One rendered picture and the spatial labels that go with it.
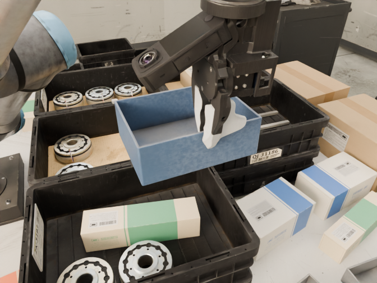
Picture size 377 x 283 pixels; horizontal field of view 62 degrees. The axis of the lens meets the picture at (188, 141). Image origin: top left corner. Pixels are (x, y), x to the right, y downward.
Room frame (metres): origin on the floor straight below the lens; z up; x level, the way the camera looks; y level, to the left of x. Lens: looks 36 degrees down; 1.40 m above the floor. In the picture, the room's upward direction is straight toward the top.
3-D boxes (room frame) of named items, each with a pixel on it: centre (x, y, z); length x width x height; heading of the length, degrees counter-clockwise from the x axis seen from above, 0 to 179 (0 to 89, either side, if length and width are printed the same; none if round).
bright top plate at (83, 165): (0.59, 0.29, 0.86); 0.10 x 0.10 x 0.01
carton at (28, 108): (1.14, 0.66, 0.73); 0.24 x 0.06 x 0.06; 17
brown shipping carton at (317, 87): (1.18, -0.46, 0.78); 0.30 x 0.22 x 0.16; 26
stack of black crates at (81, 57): (2.32, 0.63, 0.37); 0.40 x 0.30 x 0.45; 113
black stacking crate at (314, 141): (0.82, -0.17, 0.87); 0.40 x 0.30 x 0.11; 110
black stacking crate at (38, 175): (0.69, 0.21, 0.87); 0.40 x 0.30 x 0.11; 110
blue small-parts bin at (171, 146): (0.44, 0.01, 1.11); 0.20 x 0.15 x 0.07; 113
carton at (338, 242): (0.54, -0.45, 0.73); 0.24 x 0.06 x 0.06; 128
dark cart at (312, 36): (2.43, -0.79, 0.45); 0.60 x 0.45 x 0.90; 113
